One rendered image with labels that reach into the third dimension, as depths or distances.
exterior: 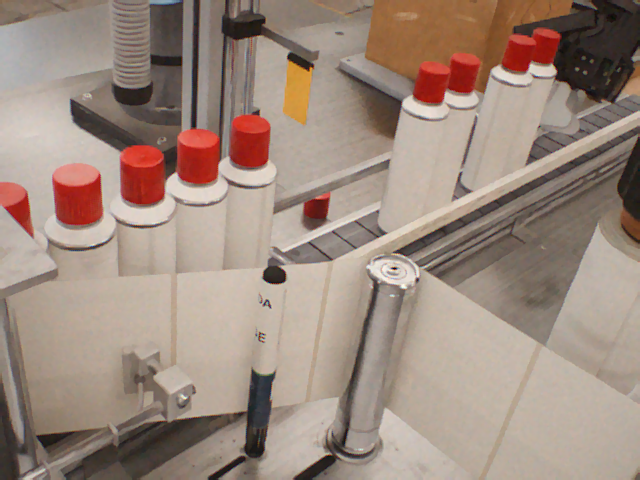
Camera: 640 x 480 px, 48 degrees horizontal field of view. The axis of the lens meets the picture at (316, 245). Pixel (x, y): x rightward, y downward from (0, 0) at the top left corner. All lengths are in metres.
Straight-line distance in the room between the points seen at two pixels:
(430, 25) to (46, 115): 0.65
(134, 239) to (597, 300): 0.37
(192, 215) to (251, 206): 0.06
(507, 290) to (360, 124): 0.48
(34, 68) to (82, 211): 0.81
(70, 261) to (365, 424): 0.25
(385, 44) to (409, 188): 0.60
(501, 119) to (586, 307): 0.35
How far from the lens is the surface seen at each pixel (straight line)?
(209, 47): 0.72
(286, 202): 0.74
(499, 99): 0.92
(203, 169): 0.58
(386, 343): 0.52
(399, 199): 0.82
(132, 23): 0.62
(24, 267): 0.36
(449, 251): 0.89
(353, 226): 0.86
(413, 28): 1.33
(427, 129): 0.78
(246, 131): 0.60
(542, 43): 0.95
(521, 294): 0.83
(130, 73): 0.64
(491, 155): 0.95
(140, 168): 0.54
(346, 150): 1.12
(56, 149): 1.08
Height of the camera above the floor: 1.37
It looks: 36 degrees down
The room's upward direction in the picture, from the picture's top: 9 degrees clockwise
